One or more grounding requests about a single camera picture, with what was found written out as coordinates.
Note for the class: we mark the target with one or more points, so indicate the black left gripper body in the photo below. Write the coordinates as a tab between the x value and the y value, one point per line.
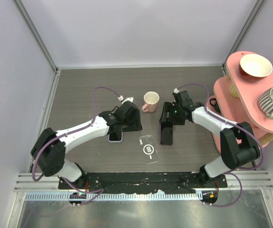
132	125

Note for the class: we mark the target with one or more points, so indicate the dark green mug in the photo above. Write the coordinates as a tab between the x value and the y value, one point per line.
213	102

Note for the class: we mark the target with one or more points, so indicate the clear magsafe phone case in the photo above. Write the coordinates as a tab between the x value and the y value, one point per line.
148	149

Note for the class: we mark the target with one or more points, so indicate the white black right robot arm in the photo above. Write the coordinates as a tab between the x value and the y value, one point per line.
237	142

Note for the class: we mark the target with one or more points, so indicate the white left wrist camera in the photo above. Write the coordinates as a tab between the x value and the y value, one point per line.
125	99

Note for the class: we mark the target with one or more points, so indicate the purple phone black screen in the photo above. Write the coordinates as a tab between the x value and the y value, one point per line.
166	133

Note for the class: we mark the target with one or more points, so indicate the pink tiered wooden shelf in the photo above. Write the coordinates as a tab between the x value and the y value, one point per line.
238	96

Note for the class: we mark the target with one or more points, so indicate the lilac phone case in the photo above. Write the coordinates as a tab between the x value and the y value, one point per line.
115	137

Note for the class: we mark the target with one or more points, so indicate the white bowl brown outside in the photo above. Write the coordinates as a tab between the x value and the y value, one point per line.
254	67

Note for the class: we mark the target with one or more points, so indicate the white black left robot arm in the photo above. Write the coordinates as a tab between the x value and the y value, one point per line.
52	146

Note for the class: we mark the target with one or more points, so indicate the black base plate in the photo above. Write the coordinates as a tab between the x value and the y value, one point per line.
143	182

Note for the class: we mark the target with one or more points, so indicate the pink mug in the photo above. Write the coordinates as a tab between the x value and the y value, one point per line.
151	100

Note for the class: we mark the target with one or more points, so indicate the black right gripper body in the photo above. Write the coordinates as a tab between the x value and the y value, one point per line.
175	115

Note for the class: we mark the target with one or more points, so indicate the white slotted cable duct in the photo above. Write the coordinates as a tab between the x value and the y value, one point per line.
71	196

